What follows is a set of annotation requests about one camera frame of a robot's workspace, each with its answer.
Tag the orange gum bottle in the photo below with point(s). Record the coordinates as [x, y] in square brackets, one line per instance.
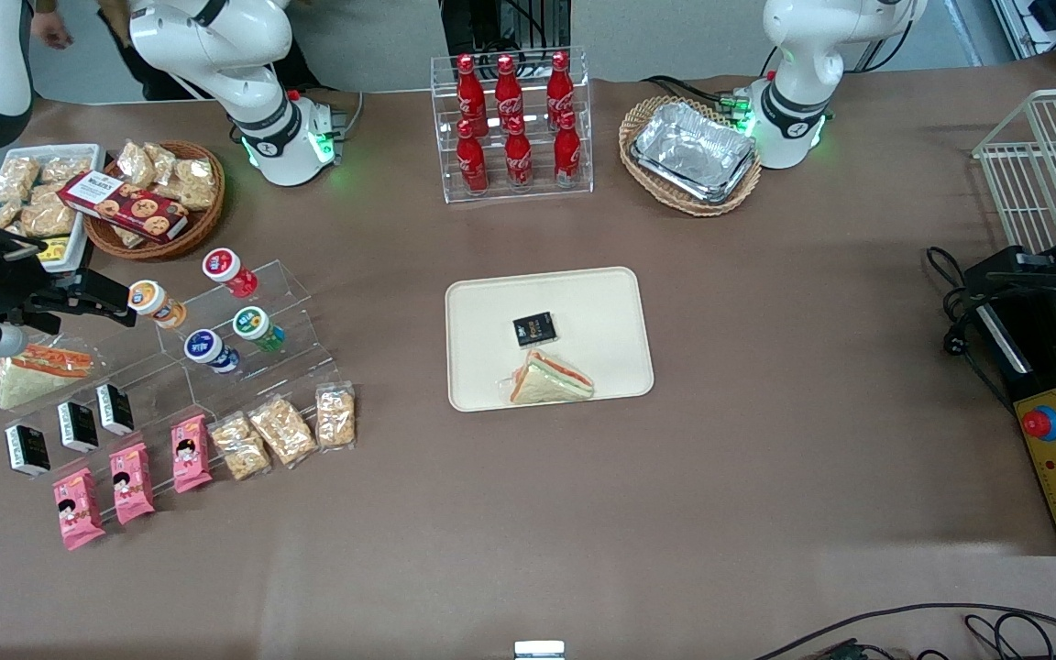
[154, 302]

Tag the small white device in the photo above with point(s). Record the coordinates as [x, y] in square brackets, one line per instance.
[539, 651]

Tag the light wicker basket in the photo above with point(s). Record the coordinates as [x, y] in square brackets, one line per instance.
[640, 115]

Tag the clear bag of pastries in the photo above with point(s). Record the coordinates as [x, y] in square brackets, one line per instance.
[163, 160]
[136, 163]
[15, 179]
[196, 183]
[1, 213]
[47, 218]
[65, 170]

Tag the beige plastic tray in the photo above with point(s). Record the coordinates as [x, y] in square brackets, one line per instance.
[601, 312]

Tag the person's bare hand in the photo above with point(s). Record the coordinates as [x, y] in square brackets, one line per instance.
[53, 30]

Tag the wrapped granola bar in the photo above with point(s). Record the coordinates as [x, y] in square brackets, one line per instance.
[282, 431]
[239, 447]
[335, 415]

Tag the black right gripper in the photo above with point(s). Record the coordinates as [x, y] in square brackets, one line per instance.
[7, 277]

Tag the red gum bottle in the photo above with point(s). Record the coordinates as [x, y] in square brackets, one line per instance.
[227, 270]

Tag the metal shelf rack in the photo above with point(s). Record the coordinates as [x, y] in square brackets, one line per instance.
[1050, 27]

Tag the white rectangular plastic tray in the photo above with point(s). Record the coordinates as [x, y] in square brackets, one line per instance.
[79, 240]

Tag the clear acrylic bottle rack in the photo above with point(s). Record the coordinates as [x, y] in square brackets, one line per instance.
[583, 137]

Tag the dark brown wicker basket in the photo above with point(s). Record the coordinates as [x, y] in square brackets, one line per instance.
[198, 229]

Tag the pink snack packet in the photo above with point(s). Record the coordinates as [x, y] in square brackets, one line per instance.
[191, 454]
[131, 484]
[78, 510]

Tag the wrapped triangle sandwich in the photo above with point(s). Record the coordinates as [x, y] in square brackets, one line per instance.
[33, 376]
[548, 380]

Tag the green gum bottle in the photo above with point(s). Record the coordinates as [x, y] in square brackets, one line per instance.
[258, 328]

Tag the blue gum bottle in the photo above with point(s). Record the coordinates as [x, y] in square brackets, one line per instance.
[209, 351]

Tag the stacked aluminium foil trays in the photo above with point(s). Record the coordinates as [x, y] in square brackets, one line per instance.
[693, 151]

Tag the person in dark clothing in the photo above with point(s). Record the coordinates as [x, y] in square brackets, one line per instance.
[148, 78]

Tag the clear acrylic snack step stand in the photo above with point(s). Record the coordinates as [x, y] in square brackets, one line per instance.
[138, 371]

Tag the red emergency stop button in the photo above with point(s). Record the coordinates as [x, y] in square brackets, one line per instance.
[1040, 423]

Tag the clear acrylic gum step stand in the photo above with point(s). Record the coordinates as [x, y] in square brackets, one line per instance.
[294, 316]

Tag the black snack packet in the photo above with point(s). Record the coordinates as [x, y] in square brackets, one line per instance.
[115, 409]
[534, 330]
[27, 450]
[78, 427]

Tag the black equipment cabinet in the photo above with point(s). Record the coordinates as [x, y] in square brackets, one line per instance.
[468, 23]

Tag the yellow snack packet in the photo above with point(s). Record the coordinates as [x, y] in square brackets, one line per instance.
[53, 250]

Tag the red cola bottle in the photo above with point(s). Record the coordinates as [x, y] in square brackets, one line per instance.
[567, 154]
[509, 87]
[470, 92]
[560, 84]
[471, 165]
[518, 160]

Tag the red cookie box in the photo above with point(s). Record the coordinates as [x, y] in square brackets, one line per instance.
[125, 206]

